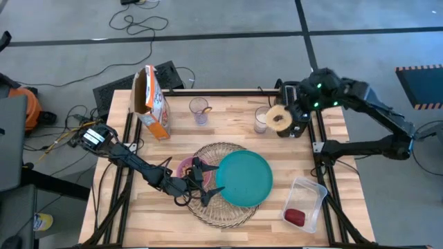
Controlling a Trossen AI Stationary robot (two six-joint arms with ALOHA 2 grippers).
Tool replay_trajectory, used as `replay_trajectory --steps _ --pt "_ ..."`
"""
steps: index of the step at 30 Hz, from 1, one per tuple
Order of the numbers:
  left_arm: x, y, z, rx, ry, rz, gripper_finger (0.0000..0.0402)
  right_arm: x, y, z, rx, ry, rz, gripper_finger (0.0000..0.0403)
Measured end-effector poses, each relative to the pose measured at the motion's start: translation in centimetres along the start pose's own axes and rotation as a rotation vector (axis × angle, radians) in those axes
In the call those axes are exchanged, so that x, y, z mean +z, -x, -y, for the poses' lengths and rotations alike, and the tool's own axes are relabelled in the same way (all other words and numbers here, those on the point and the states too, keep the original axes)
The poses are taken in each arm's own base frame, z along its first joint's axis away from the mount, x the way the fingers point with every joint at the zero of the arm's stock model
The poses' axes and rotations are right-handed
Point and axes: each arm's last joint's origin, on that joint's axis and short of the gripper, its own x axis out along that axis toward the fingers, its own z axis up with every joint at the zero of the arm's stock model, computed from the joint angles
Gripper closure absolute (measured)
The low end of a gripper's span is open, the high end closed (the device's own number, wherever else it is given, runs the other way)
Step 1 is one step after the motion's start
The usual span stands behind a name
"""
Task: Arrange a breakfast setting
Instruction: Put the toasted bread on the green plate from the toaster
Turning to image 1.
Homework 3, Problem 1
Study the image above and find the green plastic plate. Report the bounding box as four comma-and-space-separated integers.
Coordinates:
215, 149, 274, 208

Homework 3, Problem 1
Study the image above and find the clear glass of milk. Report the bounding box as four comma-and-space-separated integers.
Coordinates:
254, 106, 274, 135

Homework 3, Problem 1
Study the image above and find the yellow and white floor object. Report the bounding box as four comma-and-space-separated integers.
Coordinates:
33, 212, 55, 232

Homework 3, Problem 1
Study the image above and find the blue mat with striped edge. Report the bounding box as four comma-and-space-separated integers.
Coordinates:
395, 64, 443, 111

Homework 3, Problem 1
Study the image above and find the pink plastic bowl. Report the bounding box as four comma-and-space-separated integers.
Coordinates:
175, 156, 213, 190

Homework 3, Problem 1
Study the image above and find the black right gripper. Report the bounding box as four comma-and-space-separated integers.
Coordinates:
290, 68, 342, 127

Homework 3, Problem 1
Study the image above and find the yellow cable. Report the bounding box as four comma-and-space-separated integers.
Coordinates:
37, 120, 98, 164

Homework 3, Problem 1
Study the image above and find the round woven straw placemat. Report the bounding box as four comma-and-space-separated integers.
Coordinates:
185, 142, 260, 230

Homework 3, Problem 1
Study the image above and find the orange pumpkin cereal box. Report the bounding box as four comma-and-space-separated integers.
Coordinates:
128, 64, 172, 141

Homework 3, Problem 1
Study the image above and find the clear glass with spoon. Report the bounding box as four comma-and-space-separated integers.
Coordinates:
188, 97, 210, 127

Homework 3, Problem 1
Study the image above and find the clear plastic container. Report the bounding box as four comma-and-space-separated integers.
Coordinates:
281, 176, 329, 234

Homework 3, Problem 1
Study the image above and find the black metal table frame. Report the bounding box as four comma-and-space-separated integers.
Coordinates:
78, 89, 377, 249

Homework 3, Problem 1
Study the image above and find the grey cabinet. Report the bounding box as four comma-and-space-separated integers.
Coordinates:
0, 94, 29, 193

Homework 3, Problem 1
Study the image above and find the orange vacuum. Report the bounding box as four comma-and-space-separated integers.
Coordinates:
8, 86, 44, 132

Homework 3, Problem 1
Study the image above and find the black toaster cable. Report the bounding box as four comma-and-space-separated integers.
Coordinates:
257, 78, 285, 109

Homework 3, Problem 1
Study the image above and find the black looped floor cable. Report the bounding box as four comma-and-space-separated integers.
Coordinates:
410, 120, 443, 178

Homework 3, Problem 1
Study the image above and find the black toaster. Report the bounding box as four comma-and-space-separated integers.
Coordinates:
276, 80, 312, 139

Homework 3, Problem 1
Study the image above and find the bagel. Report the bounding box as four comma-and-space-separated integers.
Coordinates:
265, 104, 294, 133

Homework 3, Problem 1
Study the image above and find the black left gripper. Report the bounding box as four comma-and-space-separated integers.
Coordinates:
161, 157, 226, 208

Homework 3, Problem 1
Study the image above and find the black perforated floor panel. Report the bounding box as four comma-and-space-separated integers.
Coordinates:
92, 60, 186, 118

